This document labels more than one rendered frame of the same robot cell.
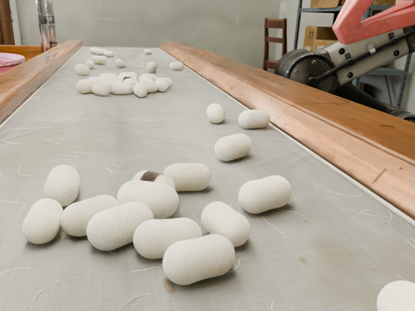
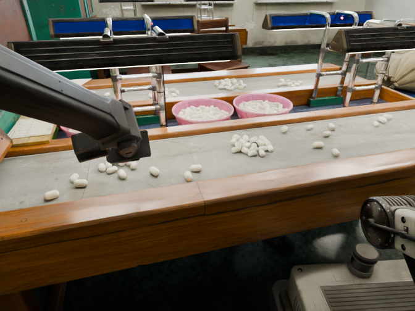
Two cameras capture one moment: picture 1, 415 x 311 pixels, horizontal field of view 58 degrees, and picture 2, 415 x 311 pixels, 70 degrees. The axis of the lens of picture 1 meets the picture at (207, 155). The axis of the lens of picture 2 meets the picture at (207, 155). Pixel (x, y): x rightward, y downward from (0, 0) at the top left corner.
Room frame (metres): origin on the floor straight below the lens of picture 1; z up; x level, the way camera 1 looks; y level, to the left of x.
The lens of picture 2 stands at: (0.45, -0.77, 1.24)
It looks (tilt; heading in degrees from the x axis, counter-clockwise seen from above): 30 degrees down; 89
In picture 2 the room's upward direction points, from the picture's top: straight up
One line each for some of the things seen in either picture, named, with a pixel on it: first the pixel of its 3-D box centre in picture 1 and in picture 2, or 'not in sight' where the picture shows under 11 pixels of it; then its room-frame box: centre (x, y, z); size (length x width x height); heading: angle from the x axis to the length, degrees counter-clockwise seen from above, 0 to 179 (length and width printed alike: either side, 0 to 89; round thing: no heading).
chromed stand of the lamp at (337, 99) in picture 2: not in sight; (323, 58); (1.10, 0.80, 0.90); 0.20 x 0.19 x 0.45; 14
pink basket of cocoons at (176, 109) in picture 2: not in sight; (202, 118); (0.46, 0.44, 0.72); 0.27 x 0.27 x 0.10
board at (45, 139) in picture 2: not in sight; (36, 124); (-0.18, 0.28, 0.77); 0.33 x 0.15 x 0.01; 104
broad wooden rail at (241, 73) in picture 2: not in sight; (206, 89); (0.49, 1.01, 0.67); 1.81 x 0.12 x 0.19; 14
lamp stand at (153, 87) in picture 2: not in sight; (134, 71); (0.15, 0.57, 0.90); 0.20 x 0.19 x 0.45; 14
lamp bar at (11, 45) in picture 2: not in sight; (134, 50); (0.27, 0.10, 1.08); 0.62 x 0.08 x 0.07; 14
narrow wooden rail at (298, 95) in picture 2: not in sight; (226, 105); (0.58, 0.64, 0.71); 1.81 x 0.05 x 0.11; 14
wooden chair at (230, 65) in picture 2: not in sight; (222, 65); (0.69, 2.55, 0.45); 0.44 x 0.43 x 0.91; 33
